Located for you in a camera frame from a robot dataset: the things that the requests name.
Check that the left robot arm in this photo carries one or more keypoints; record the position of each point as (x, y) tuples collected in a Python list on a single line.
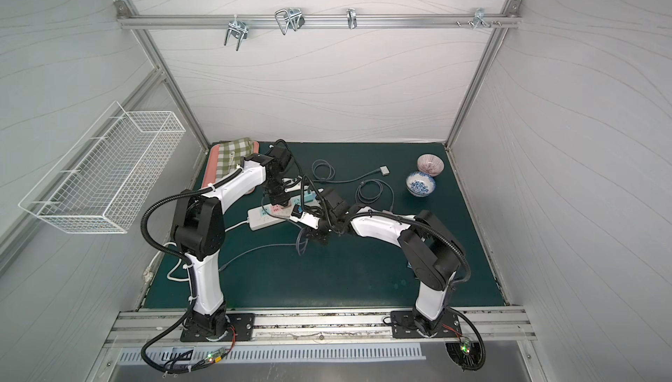
[(198, 230)]

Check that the metal crossbar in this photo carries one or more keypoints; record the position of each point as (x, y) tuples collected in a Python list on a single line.
[(347, 20)]

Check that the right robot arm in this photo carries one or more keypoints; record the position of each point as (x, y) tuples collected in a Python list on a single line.
[(436, 257)]

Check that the white colourful power strip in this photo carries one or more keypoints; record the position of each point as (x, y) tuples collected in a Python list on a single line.
[(270, 214)]

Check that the white wire basket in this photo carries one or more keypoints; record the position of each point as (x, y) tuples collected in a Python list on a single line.
[(101, 183)]

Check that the pink charger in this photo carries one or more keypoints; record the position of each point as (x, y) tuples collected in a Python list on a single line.
[(276, 211)]

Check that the blue patterned bowl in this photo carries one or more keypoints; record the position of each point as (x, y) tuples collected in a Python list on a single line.
[(420, 184)]

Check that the green checkered cloth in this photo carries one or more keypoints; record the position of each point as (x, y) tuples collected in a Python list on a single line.
[(229, 155)]

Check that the pink striped bowl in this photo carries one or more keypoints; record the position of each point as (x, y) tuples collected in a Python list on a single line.
[(430, 164)]

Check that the aluminium front rail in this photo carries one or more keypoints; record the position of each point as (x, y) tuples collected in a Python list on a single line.
[(324, 325)]

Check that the pink tray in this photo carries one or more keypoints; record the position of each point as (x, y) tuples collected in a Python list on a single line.
[(209, 177)]

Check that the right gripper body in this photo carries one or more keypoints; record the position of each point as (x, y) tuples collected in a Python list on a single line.
[(318, 209)]

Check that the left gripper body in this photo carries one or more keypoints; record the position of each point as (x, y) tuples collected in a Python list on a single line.
[(278, 194)]

